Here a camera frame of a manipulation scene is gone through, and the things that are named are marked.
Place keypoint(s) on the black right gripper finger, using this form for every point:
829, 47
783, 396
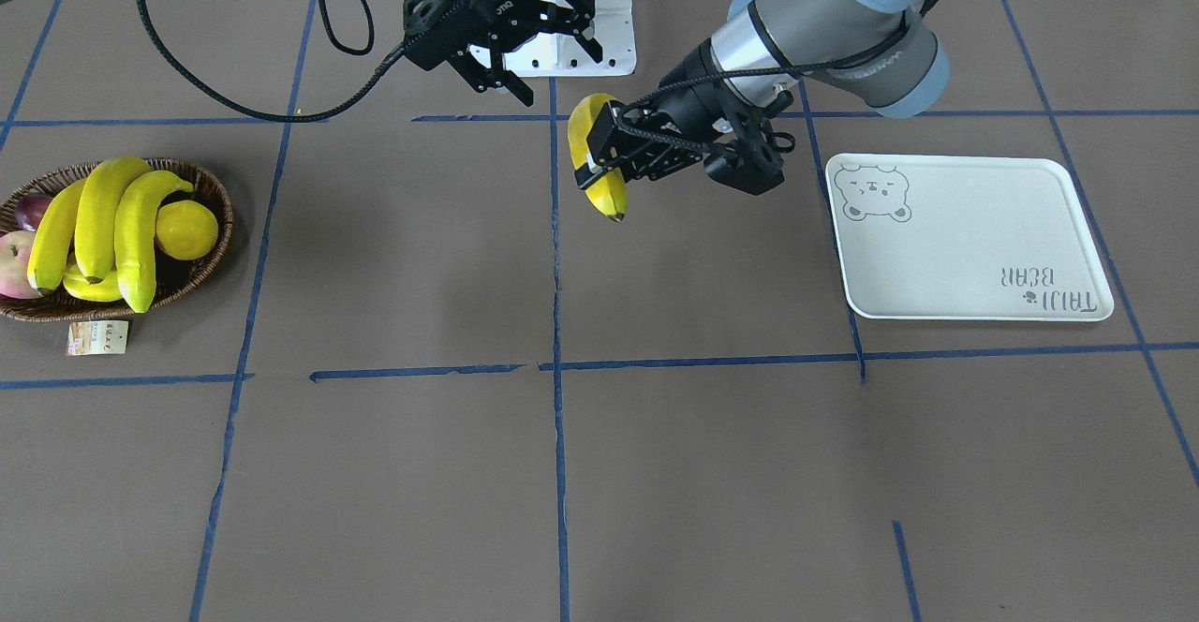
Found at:
563, 18
493, 76

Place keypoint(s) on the red apple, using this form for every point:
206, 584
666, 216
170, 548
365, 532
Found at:
16, 249

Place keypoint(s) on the paper price tag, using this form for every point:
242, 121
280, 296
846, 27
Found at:
97, 338

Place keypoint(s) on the yellow banana in basket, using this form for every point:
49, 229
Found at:
96, 216
53, 240

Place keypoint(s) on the white bear tray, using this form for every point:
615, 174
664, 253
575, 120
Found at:
939, 237

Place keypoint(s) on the yellow banana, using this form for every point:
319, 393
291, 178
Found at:
96, 216
53, 240
134, 237
607, 191

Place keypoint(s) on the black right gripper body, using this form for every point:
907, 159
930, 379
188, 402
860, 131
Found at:
507, 10

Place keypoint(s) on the dark purple plum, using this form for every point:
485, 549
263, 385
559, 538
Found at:
30, 210

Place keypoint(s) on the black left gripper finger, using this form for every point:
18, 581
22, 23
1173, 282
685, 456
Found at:
639, 158

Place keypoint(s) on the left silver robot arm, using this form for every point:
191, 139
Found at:
878, 50

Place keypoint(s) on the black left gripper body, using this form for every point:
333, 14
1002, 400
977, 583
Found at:
691, 90

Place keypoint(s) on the brown wicker basket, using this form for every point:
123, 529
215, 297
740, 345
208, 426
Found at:
76, 299

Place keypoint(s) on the yellow pear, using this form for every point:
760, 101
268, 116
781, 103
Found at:
186, 230

